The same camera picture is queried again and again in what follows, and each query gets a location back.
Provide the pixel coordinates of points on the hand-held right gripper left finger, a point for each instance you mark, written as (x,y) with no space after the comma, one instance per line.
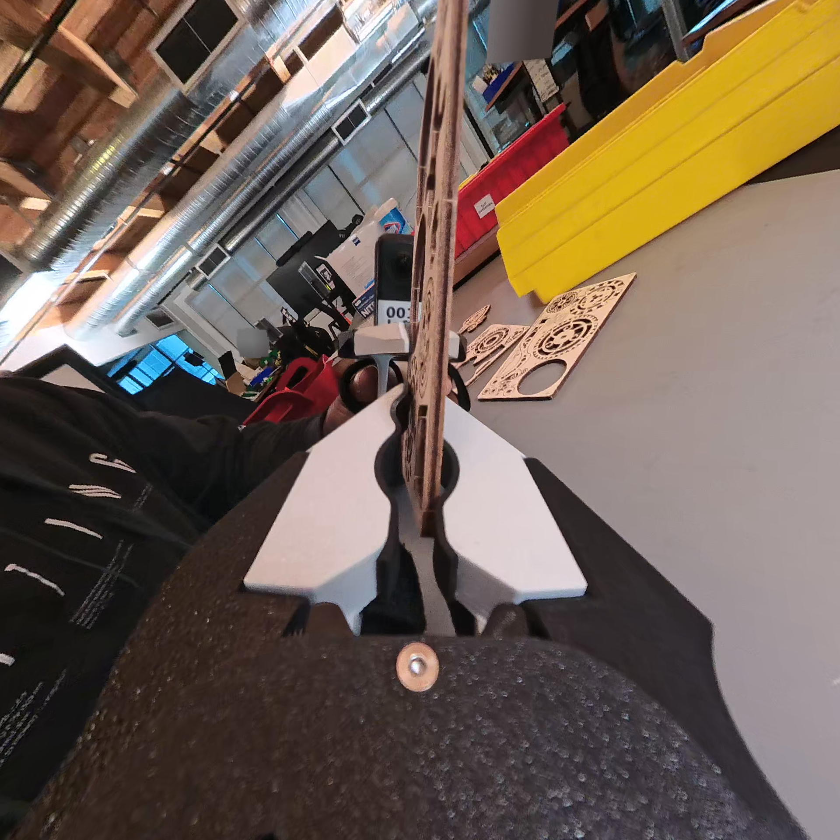
(315,525)

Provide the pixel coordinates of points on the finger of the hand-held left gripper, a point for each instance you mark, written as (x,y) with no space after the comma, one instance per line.
(380,341)
(458,346)

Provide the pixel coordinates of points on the white box with blue label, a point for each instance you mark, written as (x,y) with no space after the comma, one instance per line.
(358,262)

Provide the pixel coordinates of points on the silver ventilation duct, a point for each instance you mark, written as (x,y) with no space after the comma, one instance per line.
(262,197)
(131,144)

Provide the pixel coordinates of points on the person's left hand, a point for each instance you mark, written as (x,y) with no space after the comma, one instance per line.
(341,407)

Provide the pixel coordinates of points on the wooden sheet with large gears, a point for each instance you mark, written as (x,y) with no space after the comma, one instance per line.
(577,354)

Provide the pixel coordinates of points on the red plastic bin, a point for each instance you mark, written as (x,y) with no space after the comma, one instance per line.
(518,170)

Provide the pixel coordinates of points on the grey desk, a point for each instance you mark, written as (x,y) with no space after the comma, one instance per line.
(689,459)

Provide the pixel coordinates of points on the wooden sheet with round holes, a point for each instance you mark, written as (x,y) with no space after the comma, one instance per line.
(446,164)

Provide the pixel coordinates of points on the person's left forearm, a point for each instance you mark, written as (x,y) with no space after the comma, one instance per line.
(249,459)

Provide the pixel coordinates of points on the wooden sheet with curved cutout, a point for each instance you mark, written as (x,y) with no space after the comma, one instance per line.
(505,338)

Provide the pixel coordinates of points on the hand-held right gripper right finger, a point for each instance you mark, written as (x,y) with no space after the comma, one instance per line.
(512,531)

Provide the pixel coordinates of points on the person's black printed shirt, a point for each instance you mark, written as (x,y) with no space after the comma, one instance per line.
(65,558)

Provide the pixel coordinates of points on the mushroom-shaped wooden piece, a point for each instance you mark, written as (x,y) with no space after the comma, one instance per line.
(474,319)

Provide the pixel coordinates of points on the yellow plastic bin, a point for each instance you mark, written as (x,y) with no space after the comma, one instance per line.
(656,197)

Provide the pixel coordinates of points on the black monitor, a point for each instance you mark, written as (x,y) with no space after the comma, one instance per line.
(308,262)

